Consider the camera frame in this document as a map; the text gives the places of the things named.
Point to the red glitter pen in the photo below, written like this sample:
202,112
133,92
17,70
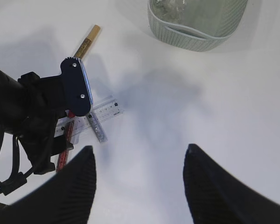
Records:
67,129

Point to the clear plastic sheet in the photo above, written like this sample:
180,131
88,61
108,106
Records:
168,9

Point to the gold glitter pen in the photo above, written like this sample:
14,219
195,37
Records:
87,42

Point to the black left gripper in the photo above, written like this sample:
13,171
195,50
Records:
46,106

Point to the clear plastic ruler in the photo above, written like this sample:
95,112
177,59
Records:
106,109

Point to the green plastic basket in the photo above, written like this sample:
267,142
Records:
204,25

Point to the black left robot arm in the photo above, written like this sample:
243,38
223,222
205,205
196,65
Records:
13,106

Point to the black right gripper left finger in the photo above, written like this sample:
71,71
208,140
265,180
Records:
66,198

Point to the silver glitter pen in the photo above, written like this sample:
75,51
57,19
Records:
96,127

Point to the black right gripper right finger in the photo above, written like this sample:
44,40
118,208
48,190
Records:
214,196

